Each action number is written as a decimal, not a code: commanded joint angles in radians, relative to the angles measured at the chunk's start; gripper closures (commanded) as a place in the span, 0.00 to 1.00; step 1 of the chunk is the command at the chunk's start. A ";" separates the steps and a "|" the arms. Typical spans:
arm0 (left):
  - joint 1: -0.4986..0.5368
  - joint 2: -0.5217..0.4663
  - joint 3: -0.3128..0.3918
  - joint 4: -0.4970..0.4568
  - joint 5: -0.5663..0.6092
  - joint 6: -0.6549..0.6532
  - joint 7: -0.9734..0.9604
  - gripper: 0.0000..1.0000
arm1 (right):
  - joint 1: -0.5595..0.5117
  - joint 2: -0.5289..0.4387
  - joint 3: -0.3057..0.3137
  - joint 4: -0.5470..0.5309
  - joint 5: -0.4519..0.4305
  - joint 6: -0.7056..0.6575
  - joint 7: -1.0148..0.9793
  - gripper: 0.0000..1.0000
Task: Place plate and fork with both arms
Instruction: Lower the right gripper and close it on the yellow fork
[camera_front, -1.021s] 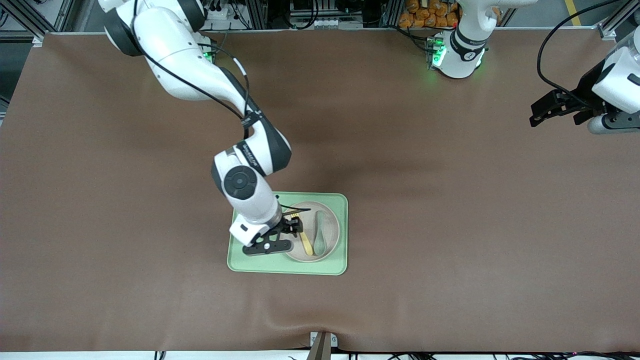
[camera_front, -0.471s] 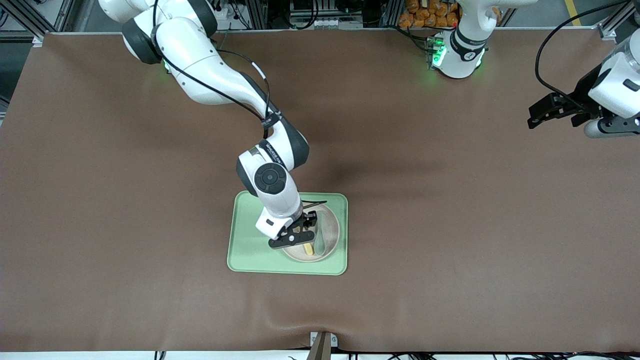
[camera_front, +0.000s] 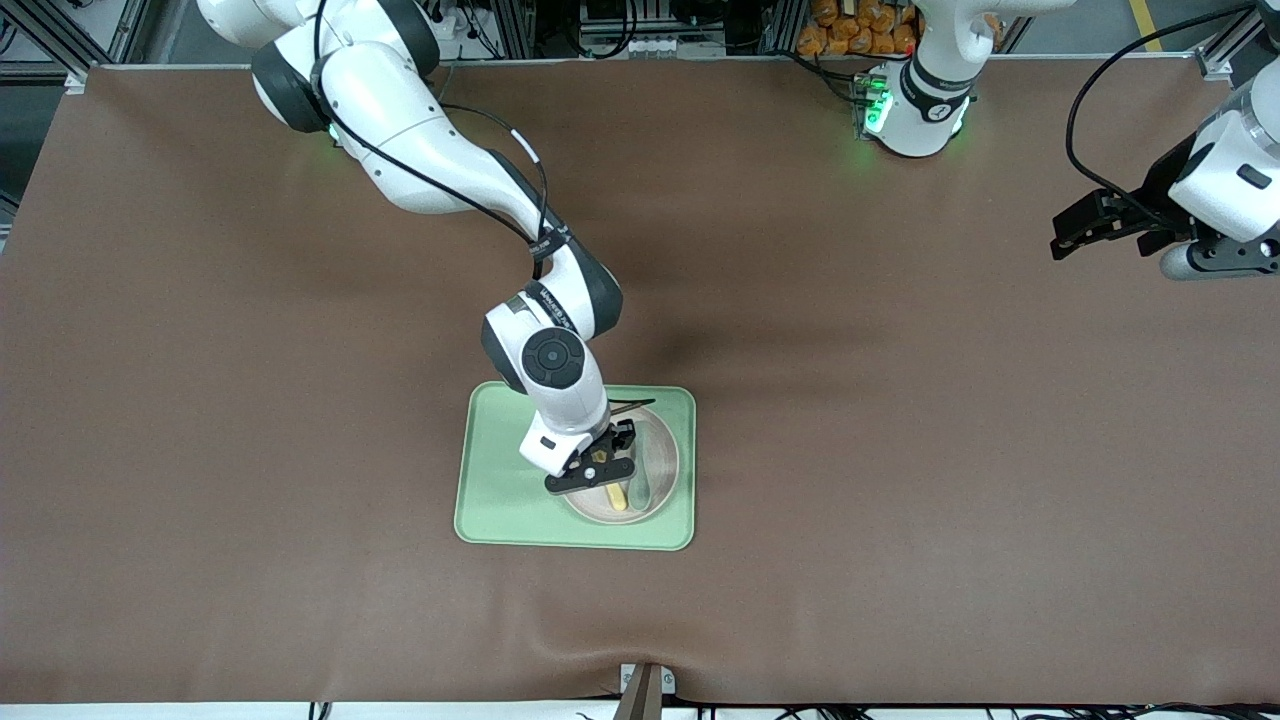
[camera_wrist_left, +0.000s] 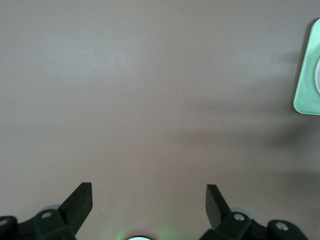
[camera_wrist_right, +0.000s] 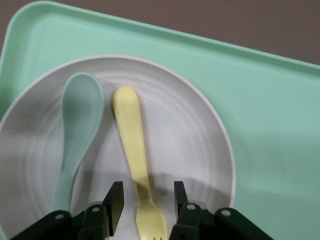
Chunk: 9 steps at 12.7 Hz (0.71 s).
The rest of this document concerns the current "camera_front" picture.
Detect round beige plate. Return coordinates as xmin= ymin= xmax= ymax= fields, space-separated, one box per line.
xmin=560 ymin=402 xmax=681 ymax=526

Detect light green rectangular tray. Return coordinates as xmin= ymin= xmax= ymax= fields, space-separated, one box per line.
xmin=453 ymin=381 xmax=697 ymax=552

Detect orange packaged goods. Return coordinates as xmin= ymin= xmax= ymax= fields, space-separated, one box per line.
xmin=797 ymin=0 xmax=921 ymax=57

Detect brown table cover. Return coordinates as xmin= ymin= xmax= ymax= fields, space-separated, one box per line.
xmin=0 ymin=58 xmax=1280 ymax=706

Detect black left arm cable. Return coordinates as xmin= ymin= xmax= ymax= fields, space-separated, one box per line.
xmin=1066 ymin=5 xmax=1256 ymax=216

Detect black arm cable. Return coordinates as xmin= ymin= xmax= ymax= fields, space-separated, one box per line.
xmin=313 ymin=0 xmax=576 ymax=283
xmin=1066 ymin=5 xmax=1256 ymax=216

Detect aluminium frame profile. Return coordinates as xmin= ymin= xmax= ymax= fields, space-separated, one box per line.
xmin=0 ymin=0 xmax=151 ymax=93
xmin=1195 ymin=10 xmax=1263 ymax=81

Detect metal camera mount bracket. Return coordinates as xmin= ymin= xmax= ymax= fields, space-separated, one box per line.
xmin=613 ymin=663 xmax=677 ymax=720

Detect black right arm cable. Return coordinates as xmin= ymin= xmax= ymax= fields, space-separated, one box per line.
xmin=313 ymin=0 xmax=576 ymax=283

